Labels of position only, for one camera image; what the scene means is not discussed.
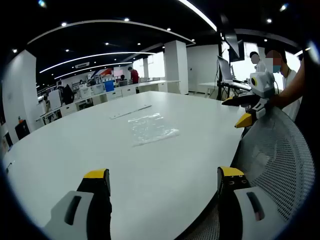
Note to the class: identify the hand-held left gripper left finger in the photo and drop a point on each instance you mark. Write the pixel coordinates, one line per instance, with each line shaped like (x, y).
(75, 215)

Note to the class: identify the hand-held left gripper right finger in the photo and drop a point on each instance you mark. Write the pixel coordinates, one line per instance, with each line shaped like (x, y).
(240, 207)

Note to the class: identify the white desk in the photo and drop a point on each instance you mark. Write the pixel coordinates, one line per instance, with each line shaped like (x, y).
(212, 85)

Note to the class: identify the black monitor stand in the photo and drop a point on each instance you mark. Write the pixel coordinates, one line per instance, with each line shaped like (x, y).
(220, 90)

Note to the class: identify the blue storage box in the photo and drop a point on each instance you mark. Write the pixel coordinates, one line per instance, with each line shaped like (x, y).
(109, 86)

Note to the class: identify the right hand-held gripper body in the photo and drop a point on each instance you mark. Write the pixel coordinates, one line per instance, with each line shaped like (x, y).
(263, 85)

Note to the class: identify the clear plastic food packaging bag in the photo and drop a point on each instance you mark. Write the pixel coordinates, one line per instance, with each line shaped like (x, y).
(150, 128)

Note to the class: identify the black hanging screen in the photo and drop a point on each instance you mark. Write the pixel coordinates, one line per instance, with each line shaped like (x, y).
(233, 45)

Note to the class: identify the white square column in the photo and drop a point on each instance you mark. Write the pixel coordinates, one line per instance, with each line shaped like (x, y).
(176, 67)

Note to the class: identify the white mesh office chair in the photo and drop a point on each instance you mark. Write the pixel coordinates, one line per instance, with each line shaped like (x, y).
(280, 155)

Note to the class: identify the row of white cabinets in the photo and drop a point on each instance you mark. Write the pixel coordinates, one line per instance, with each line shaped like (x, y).
(150, 87)

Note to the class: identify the computer monitor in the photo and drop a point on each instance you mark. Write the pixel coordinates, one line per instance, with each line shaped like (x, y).
(225, 68)

